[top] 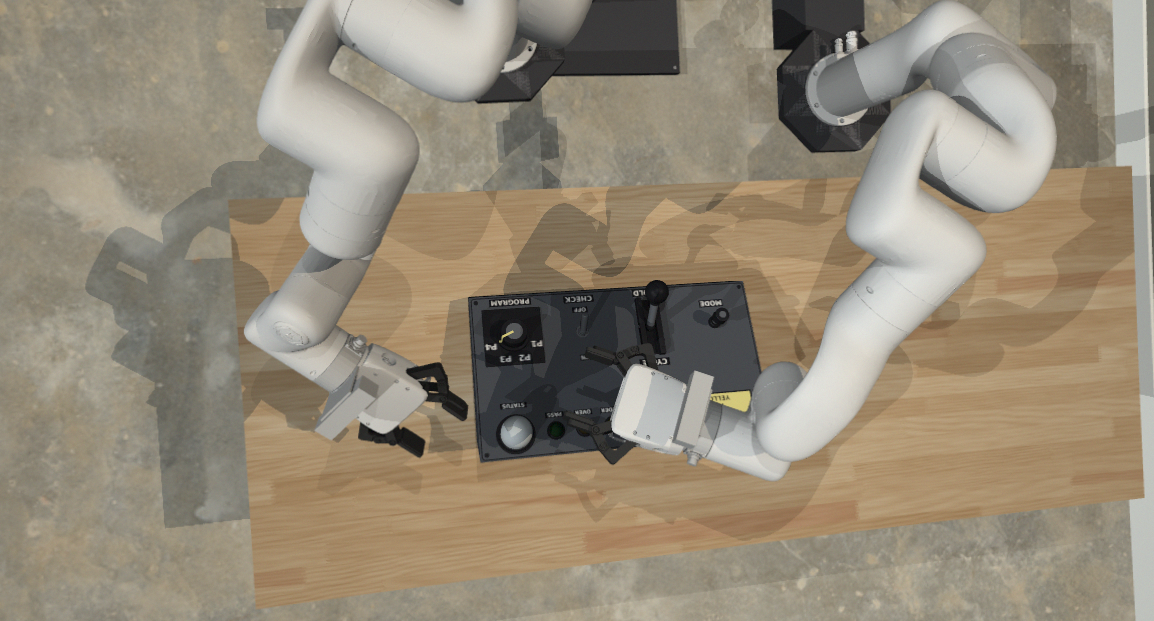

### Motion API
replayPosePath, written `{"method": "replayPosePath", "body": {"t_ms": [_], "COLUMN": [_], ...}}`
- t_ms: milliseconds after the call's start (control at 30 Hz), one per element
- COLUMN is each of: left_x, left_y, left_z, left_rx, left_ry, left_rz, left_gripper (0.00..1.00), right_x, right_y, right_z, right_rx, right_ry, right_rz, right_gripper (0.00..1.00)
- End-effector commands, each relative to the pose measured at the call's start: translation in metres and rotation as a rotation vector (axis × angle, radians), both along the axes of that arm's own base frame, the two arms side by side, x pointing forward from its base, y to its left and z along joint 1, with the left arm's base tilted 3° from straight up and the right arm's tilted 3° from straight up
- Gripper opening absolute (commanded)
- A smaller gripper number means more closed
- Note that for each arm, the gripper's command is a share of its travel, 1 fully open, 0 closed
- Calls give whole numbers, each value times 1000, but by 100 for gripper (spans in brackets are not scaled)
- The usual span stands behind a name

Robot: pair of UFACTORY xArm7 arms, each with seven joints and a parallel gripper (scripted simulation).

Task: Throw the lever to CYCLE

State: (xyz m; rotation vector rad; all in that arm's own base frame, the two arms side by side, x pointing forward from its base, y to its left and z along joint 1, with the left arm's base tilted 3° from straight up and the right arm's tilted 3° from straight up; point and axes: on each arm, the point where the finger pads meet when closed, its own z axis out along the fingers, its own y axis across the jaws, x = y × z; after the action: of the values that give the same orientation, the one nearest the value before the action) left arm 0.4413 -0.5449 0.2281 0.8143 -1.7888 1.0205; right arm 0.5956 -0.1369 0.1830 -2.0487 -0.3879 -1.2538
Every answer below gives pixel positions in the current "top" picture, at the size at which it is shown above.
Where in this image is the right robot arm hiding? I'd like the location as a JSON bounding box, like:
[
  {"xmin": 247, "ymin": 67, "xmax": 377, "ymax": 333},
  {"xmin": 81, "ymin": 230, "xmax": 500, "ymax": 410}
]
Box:
[{"xmin": 243, "ymin": 0, "xmax": 592, "ymax": 440}]

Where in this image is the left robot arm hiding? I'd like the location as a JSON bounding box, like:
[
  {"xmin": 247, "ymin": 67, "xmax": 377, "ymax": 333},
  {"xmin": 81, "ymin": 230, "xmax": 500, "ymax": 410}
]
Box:
[{"xmin": 672, "ymin": 0, "xmax": 1057, "ymax": 481}]

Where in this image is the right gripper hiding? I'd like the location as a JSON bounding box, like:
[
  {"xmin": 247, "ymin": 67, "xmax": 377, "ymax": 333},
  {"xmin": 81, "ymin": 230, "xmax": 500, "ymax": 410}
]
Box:
[{"xmin": 355, "ymin": 343, "xmax": 469, "ymax": 458}]

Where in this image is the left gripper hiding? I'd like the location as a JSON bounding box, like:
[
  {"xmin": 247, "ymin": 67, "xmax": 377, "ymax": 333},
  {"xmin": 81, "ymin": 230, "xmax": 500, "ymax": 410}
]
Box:
[{"xmin": 562, "ymin": 343, "xmax": 687, "ymax": 465}]

